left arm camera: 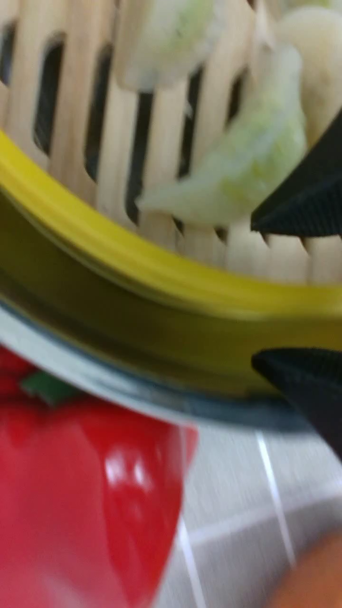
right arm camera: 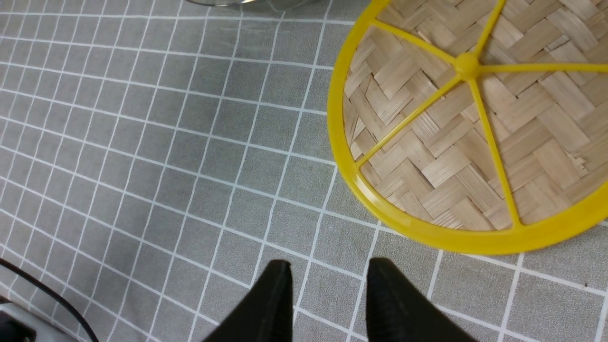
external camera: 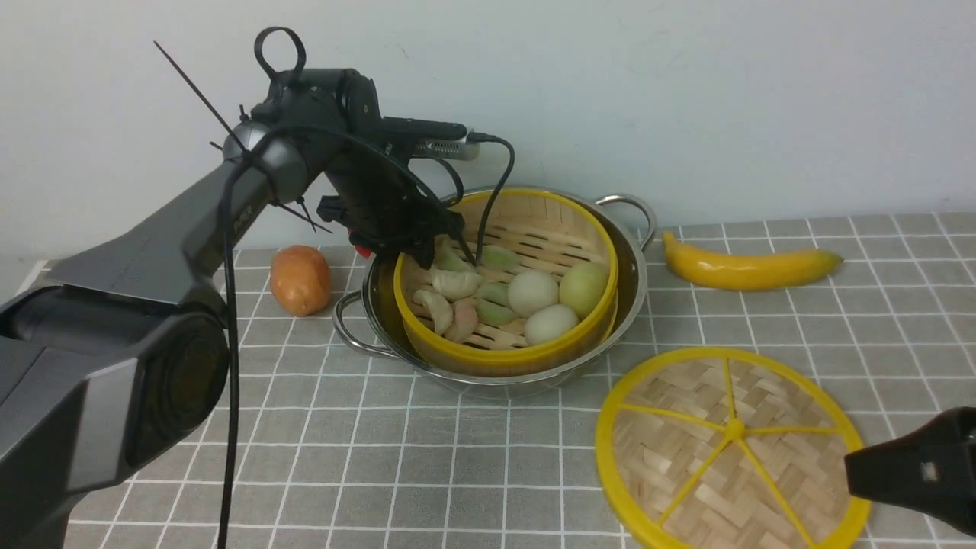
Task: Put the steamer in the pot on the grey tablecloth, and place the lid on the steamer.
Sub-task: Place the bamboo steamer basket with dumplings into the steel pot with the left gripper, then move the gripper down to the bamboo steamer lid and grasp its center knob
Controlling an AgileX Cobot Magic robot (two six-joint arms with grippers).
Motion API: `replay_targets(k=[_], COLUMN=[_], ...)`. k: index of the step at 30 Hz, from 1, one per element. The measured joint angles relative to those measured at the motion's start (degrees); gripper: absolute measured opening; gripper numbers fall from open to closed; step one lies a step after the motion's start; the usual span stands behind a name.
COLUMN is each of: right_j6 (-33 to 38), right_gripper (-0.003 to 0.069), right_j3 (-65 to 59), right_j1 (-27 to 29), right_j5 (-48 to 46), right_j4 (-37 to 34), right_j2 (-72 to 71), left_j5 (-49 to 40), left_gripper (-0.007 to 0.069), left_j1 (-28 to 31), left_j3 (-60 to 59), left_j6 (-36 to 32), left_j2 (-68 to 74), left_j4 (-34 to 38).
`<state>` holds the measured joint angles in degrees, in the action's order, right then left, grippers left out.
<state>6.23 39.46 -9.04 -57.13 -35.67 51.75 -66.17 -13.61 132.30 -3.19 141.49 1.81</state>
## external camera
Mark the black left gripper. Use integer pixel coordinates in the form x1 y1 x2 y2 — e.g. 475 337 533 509
316 146 477 270

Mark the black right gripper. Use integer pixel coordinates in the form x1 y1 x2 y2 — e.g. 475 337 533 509
844 407 975 536

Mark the yellow bamboo steamer basket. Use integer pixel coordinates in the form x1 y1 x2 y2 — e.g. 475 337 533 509
394 191 618 366

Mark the yellow woven bamboo steamer lid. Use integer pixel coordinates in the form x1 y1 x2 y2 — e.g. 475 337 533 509
595 347 871 548

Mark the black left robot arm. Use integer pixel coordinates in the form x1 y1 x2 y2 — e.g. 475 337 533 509
1 69 468 548

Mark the stainless steel pot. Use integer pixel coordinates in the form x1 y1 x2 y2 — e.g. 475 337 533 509
332 187 656 400

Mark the green dumpling left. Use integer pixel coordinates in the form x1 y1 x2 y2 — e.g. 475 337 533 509
435 241 475 272

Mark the green dumpling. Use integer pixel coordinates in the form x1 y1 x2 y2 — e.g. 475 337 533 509
475 299 522 327
435 241 475 272
478 246 522 274
475 281 510 308

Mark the white dumpling middle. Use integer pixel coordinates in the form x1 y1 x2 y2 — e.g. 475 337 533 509
430 270 485 301

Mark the white dumpling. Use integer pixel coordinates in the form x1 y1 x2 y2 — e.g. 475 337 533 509
430 270 485 301
413 289 454 335

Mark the green dumpling upper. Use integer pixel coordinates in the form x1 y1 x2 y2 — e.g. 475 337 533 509
478 246 522 274

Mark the red toy bell pepper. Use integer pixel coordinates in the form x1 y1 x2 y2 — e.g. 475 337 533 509
348 229 373 259

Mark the white dumpling bottom left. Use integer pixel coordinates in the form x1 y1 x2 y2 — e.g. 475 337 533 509
413 289 454 335

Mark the pink dumpling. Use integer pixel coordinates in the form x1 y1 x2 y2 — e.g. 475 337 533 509
442 297 479 344

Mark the green dumpling centre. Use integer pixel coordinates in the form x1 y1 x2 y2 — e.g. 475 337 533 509
475 281 510 308

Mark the green dumpling lower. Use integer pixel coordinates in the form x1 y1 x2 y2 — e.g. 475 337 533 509
475 299 522 327

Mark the white toy bun upper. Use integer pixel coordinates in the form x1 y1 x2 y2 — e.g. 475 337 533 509
508 270 559 317

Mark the white toy bun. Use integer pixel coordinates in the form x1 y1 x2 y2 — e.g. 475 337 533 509
508 270 559 317
524 303 580 346

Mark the brown toy potato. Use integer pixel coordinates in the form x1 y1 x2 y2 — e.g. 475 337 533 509
271 246 332 317

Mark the white toy bun lower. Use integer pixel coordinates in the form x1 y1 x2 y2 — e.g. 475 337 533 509
524 303 580 346

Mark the yellow-green toy bun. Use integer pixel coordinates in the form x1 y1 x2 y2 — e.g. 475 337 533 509
559 263 608 320

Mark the yellow toy banana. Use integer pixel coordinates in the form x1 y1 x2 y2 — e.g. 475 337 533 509
662 232 844 292

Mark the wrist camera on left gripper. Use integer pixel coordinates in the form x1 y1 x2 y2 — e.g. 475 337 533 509
381 116 480 162

